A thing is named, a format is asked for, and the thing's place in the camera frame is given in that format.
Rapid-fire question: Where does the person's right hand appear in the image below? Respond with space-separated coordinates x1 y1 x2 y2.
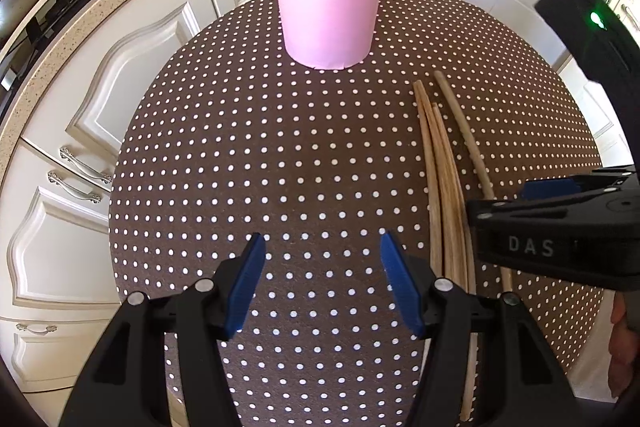
608 293 639 399

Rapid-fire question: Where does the wooden chopstick on table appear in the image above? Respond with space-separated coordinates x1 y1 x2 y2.
426 96 462 286
432 103 478 421
413 80 444 277

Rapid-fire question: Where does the black induction cooktop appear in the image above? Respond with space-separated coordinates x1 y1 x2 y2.
1 0 91 114

